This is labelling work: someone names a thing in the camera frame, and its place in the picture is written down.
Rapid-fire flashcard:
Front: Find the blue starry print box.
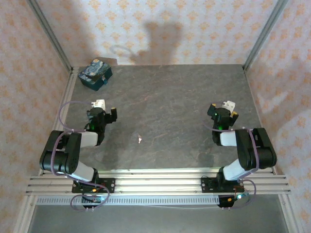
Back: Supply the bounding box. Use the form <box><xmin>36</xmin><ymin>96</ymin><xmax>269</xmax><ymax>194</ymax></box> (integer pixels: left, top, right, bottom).
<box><xmin>77</xmin><ymin>57</ymin><xmax>113</xmax><ymax>92</ymax></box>

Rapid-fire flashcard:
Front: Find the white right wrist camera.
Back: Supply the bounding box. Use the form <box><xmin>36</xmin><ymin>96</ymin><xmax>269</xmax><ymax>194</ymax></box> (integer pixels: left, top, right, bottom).
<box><xmin>222</xmin><ymin>100</ymin><xmax>237</xmax><ymax>113</ymax></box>

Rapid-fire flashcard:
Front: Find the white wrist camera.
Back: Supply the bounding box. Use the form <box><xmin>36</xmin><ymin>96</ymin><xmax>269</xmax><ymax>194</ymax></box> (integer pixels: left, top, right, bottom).
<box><xmin>222</xmin><ymin>100</ymin><xmax>237</xmax><ymax>113</ymax></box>
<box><xmin>90</xmin><ymin>99</ymin><xmax>107</xmax><ymax>109</ymax></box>

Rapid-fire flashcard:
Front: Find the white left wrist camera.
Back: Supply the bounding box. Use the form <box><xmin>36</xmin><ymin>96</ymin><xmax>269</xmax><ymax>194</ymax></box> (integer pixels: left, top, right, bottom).
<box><xmin>90</xmin><ymin>99</ymin><xmax>107</xmax><ymax>109</ymax></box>

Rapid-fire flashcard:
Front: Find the aluminium side rail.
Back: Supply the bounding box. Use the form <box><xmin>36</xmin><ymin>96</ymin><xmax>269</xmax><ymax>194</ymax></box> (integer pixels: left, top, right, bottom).
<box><xmin>243</xmin><ymin>69</ymin><xmax>277</xmax><ymax>175</ymax></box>
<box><xmin>38</xmin><ymin>67</ymin><xmax>80</xmax><ymax>175</ymax></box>

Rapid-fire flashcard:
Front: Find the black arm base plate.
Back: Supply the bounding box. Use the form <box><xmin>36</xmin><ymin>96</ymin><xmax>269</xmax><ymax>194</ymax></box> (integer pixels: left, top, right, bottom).
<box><xmin>201</xmin><ymin>177</ymin><xmax>244</xmax><ymax>194</ymax></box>
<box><xmin>71</xmin><ymin>178</ymin><xmax>116</xmax><ymax>194</ymax></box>

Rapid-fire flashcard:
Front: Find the narrow aluminium cross rail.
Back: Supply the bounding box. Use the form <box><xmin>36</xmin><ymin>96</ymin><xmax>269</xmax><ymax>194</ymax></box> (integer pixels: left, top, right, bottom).
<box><xmin>38</xmin><ymin>167</ymin><xmax>276</xmax><ymax>176</ymax></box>

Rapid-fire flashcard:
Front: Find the black base electronics mount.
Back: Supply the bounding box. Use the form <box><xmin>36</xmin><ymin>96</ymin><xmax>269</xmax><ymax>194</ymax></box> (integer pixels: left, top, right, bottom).
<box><xmin>81</xmin><ymin>194</ymin><xmax>109</xmax><ymax>210</ymax></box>
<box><xmin>217</xmin><ymin>191</ymin><xmax>250</xmax><ymax>210</ymax></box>

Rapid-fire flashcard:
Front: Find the wide aluminium base rail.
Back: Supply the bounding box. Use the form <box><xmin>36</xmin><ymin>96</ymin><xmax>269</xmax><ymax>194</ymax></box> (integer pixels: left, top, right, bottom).
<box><xmin>25</xmin><ymin>175</ymin><xmax>292</xmax><ymax>195</ymax></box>

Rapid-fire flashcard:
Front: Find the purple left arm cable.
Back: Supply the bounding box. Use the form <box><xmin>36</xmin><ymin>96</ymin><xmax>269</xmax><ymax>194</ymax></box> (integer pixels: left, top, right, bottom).
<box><xmin>51</xmin><ymin>100</ymin><xmax>110</xmax><ymax>212</ymax></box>

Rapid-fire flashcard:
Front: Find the grey slotted cable duct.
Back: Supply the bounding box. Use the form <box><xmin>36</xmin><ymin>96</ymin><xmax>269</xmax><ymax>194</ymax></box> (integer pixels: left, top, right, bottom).
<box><xmin>35</xmin><ymin>195</ymin><xmax>221</xmax><ymax>206</ymax></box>

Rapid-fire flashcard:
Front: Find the aluminium frame post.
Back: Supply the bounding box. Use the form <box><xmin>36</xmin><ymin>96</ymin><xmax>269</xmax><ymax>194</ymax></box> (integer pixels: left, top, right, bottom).
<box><xmin>26</xmin><ymin>0</ymin><xmax>73</xmax><ymax>71</ymax></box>
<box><xmin>242</xmin><ymin>0</ymin><xmax>289</xmax><ymax>71</ymax></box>

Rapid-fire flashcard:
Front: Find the aluminium lower frame leg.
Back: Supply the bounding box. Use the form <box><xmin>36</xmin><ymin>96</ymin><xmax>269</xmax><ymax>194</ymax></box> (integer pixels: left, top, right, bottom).
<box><xmin>13</xmin><ymin>194</ymin><xmax>37</xmax><ymax>233</ymax></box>
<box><xmin>278</xmin><ymin>194</ymin><xmax>301</xmax><ymax>233</ymax></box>

